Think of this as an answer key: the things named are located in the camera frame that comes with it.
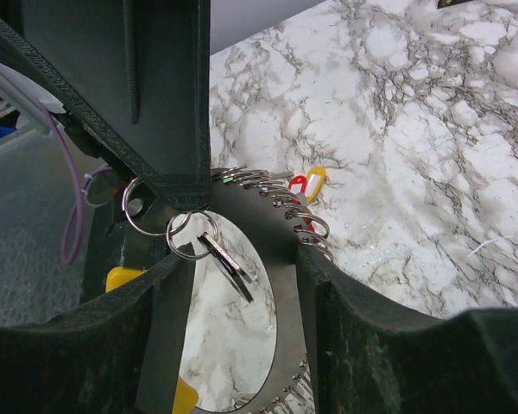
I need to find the red tag key lower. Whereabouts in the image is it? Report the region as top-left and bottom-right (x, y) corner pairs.
(270, 171), (307, 204)

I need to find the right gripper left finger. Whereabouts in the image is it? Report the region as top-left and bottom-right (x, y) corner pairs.
(0, 254), (194, 413)

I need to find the yellow tag key lower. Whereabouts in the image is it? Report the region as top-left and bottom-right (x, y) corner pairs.
(304, 166), (326, 204)

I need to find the metal coil keyring yellow handle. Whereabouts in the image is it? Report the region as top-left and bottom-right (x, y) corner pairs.
(104, 166), (335, 414)

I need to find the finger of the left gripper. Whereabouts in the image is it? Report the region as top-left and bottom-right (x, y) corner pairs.
(0, 1), (211, 210)

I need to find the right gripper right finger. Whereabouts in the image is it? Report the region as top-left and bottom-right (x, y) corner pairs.
(296, 248), (518, 413)

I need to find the black tag key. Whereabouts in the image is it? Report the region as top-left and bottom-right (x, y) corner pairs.
(166, 210), (254, 304)

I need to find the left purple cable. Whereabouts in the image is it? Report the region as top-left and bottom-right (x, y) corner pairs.
(38, 103), (113, 266)

